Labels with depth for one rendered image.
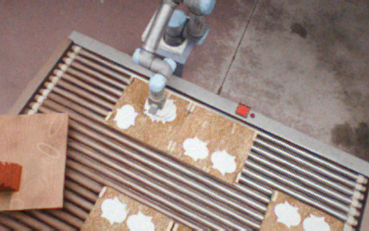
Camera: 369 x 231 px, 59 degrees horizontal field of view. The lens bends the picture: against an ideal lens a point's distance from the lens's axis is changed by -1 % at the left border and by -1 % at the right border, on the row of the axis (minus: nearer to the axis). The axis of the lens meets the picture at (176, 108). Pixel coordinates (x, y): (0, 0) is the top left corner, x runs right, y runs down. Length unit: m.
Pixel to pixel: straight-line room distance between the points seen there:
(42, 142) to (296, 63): 2.49
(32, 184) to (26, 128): 0.31
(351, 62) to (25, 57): 3.19
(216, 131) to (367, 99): 2.01
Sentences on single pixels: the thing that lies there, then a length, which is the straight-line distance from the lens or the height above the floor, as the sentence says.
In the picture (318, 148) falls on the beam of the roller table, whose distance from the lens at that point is 2.10.
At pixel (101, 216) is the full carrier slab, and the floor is 0.94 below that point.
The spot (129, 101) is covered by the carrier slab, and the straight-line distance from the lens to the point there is 1.97.
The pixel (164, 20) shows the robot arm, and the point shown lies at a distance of 1.67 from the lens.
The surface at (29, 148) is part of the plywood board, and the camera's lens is 1.88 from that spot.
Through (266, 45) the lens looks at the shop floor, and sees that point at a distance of 3.48.
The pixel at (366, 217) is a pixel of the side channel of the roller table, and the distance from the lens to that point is 2.10.
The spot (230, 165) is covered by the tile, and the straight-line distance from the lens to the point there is 1.87.
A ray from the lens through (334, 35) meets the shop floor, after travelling 3.85.
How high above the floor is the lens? 2.72
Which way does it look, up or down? 66 degrees down
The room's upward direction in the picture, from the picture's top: 7 degrees clockwise
